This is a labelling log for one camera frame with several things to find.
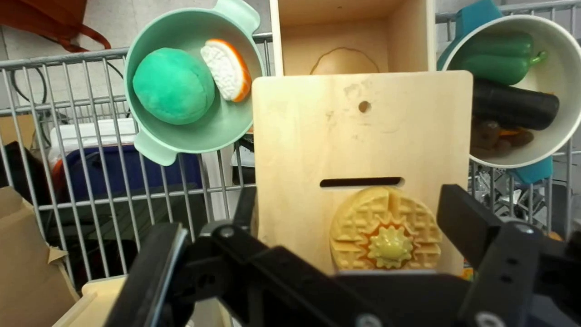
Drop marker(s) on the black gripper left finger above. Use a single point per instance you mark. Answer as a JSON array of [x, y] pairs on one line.
[[148, 273]]

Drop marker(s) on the green round plush toy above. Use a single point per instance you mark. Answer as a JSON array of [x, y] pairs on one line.
[[174, 84]]

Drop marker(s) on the white bin with blue contents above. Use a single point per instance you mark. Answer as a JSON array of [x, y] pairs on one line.
[[121, 164]]

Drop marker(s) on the green toy pepper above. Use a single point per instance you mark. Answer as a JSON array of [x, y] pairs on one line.
[[497, 61]]

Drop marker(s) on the light wooden drawer box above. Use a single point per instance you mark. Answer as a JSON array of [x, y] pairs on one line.
[[303, 139]]

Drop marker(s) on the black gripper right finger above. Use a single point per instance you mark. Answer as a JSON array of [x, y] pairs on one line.
[[510, 273]]

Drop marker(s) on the toy bread slice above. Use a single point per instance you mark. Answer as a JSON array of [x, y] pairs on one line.
[[228, 70]]

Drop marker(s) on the dark toy eggplant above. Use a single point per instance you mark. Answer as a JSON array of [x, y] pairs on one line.
[[515, 106]]

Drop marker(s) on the yellow toy waffle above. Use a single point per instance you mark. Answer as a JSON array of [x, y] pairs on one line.
[[364, 224]]

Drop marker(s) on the brown toy food piece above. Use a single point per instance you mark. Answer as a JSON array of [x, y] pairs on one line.
[[502, 139]]

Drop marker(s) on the light wooden board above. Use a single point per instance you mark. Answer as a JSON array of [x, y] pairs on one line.
[[92, 302]]

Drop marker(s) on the large cardboard box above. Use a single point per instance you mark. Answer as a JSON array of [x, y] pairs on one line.
[[25, 273]]

